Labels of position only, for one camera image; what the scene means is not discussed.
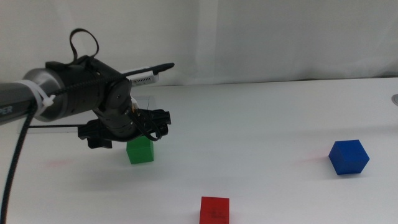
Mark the green cube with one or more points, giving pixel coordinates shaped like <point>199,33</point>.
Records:
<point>140,152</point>

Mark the blue cube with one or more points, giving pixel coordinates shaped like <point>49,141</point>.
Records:
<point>348,157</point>

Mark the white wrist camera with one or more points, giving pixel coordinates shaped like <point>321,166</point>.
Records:
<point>144,80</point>

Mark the white zip tie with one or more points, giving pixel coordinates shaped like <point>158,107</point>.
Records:
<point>37,93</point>

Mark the red cube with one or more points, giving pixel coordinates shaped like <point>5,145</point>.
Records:
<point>214,211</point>

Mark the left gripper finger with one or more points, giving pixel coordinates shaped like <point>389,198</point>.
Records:
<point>163,130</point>
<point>99,143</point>

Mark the white curtain backdrop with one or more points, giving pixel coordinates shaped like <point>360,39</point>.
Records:
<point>248,37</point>

